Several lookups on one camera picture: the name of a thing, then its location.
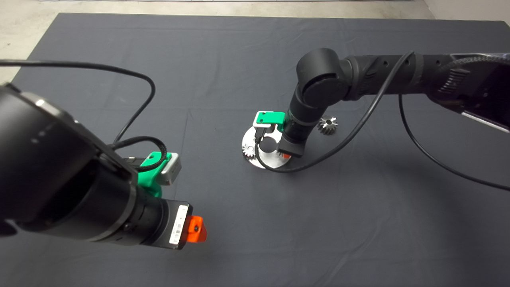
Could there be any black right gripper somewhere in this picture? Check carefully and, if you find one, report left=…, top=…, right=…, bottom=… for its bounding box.
left=277, top=137, right=306, bottom=159

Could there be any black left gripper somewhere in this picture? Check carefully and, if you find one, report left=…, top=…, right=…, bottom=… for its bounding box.
left=157, top=199, right=208, bottom=250

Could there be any larger steel gear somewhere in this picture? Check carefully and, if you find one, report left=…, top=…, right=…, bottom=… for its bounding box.
left=319, top=116, right=339, bottom=136

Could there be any round metal plate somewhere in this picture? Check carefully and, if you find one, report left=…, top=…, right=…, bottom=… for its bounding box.
left=242, top=125, right=294, bottom=170

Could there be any dark grey table cloth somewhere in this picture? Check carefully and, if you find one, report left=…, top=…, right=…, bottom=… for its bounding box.
left=0, top=13, right=510, bottom=287

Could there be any green right camera mount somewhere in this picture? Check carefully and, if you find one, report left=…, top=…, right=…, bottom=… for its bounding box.
left=255, top=111, right=287, bottom=133

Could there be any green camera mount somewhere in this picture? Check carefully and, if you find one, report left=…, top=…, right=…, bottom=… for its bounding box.
left=137, top=151, right=173, bottom=199
left=255, top=111, right=287, bottom=133

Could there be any silver left camera box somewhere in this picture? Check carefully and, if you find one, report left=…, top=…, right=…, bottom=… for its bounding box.
left=160, top=153, right=182, bottom=186

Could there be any green left camera mount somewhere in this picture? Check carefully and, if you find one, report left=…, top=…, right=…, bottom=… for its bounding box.
left=137, top=151, right=173, bottom=199

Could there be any black right camera cable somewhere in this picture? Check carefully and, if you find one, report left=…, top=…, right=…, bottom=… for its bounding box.
left=254, top=51, right=510, bottom=191

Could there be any black camera cable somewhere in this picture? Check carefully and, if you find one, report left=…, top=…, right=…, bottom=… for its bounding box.
left=0, top=59, right=169, bottom=173
left=254, top=51, right=510, bottom=191

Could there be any black left camera cable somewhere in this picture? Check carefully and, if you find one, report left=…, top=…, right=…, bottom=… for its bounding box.
left=0, top=59, right=169, bottom=173

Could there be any black braided cable sleeve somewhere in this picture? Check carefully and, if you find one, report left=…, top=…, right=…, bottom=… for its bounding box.
left=450, top=55, right=510, bottom=70

